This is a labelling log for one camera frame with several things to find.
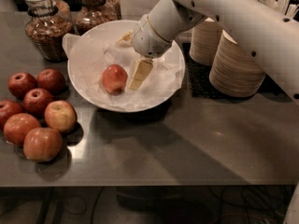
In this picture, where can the left stack of paper bowls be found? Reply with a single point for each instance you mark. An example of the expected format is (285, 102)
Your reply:
(206, 37)

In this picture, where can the right stack of paper bowls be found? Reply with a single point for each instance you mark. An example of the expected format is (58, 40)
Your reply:
(233, 72)

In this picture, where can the dark red apple middle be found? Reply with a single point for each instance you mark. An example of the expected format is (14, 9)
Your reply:
(36, 100)

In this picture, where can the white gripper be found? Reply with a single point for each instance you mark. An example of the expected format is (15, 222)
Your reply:
(148, 41)

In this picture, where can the white bowl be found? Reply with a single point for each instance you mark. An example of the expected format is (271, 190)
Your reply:
(93, 100)

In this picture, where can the black rubber mat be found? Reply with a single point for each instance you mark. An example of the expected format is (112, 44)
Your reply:
(198, 76)

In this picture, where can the white paper liner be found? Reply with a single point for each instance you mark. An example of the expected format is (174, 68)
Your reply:
(87, 62)

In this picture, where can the stack of paper bowls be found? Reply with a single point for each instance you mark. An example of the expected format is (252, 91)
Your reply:
(233, 72)
(206, 37)

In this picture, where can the white box behind bowl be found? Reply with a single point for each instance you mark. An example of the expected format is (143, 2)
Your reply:
(140, 0)

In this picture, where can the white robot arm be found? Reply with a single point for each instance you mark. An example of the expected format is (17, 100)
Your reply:
(270, 38)

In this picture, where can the dark red apple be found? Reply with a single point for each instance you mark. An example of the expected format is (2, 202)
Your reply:
(36, 100)
(20, 83)
(51, 80)

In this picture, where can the dark red apple back right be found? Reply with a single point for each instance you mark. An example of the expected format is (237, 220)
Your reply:
(51, 80)

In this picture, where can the glass jar of granola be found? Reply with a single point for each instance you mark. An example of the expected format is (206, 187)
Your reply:
(47, 28)
(93, 13)

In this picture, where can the yellow red apple right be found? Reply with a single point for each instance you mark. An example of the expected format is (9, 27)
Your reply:
(60, 115)

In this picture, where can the dark red apple back left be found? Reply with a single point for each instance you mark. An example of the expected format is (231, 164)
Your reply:
(20, 83)

